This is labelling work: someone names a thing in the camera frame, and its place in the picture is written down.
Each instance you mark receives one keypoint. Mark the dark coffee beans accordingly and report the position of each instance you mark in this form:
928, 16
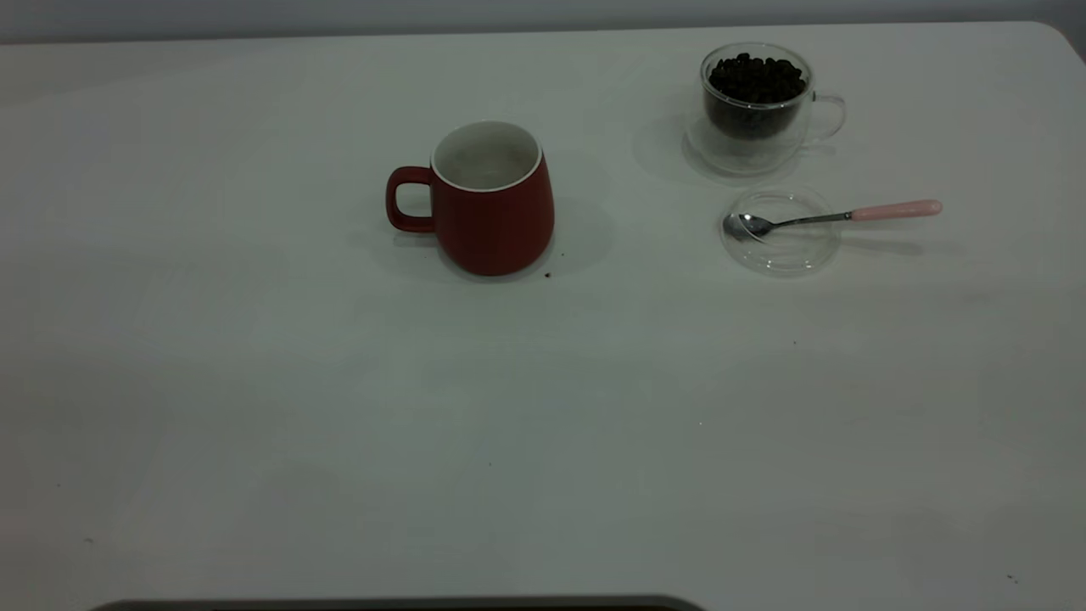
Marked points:
755, 81

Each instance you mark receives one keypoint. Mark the clear glass lid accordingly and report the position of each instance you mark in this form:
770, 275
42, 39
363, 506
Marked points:
789, 255

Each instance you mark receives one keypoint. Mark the red ceramic mug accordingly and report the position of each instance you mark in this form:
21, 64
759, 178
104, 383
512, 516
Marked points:
501, 225

